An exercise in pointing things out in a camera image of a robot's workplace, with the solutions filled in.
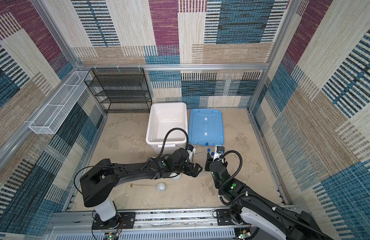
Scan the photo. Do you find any aluminium mounting rail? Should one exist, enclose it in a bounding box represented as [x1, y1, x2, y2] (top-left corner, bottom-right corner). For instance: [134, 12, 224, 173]
[43, 206, 306, 240]

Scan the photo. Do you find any white plastic storage bin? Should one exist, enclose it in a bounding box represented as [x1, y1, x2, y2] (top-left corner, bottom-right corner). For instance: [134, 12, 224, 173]
[146, 103, 188, 155]

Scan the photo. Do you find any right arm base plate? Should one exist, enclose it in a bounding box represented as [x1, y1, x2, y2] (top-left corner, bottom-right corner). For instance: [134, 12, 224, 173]
[212, 209, 239, 226]

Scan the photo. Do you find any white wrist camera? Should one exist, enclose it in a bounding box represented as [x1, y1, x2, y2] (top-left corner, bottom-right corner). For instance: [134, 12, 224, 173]
[187, 145, 196, 162]
[214, 145, 225, 160]

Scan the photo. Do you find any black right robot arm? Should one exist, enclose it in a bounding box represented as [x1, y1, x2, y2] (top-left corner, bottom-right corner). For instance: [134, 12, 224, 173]
[206, 150, 330, 240]

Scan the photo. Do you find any black wire mesh shelf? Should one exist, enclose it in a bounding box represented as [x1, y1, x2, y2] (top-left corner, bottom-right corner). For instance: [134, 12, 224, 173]
[84, 68, 152, 114]

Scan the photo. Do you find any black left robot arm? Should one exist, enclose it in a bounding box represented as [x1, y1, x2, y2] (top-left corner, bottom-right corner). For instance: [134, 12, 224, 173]
[75, 128, 203, 222]

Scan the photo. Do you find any large white porcelain dish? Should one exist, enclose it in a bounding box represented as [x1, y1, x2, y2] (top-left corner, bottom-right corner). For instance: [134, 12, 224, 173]
[170, 174, 181, 181]

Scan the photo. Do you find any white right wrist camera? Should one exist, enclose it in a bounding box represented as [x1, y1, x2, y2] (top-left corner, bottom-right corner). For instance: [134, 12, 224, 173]
[214, 145, 225, 160]

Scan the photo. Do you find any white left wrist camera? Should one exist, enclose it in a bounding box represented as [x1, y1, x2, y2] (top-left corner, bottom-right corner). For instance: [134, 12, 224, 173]
[187, 145, 196, 162]

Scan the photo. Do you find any small white porcelain dish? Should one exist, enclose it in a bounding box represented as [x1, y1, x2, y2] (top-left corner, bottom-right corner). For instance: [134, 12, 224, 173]
[157, 183, 166, 193]

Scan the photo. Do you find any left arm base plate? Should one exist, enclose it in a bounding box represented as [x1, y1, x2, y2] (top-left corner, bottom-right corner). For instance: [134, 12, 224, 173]
[92, 212, 136, 230]

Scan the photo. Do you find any blue plastic bin lid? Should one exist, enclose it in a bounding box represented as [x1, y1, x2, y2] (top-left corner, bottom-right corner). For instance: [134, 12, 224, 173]
[189, 109, 225, 146]

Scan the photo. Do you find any white wire mesh basket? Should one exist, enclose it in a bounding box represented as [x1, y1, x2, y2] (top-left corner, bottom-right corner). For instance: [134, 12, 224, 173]
[29, 71, 88, 135]

